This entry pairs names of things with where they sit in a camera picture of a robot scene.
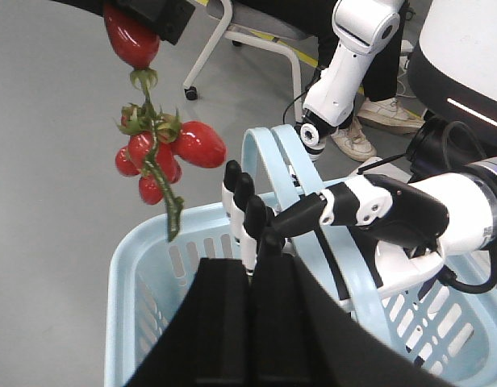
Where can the white black humanoid robot torso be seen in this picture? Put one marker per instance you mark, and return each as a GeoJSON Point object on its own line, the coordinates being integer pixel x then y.
{"type": "Point", "coordinates": [453, 72]}

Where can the black white humanoid robot hand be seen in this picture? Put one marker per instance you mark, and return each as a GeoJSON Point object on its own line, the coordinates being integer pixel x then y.
{"type": "Point", "coordinates": [398, 225]}

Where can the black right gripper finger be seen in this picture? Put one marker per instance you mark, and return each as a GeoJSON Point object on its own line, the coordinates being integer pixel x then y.
{"type": "Point", "coordinates": [301, 337]}
{"type": "Point", "coordinates": [206, 342]}
{"type": "Point", "coordinates": [167, 18]}

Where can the white grey metal chair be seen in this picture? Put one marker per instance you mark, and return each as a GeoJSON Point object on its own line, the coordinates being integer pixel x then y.
{"type": "Point", "coordinates": [243, 25]}

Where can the red cherry tomato bunch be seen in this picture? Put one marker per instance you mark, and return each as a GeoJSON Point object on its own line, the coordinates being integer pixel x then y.
{"type": "Point", "coordinates": [157, 141]}

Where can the light blue plastic basket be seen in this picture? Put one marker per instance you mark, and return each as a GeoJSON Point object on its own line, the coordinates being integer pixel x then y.
{"type": "Point", "coordinates": [449, 333]}

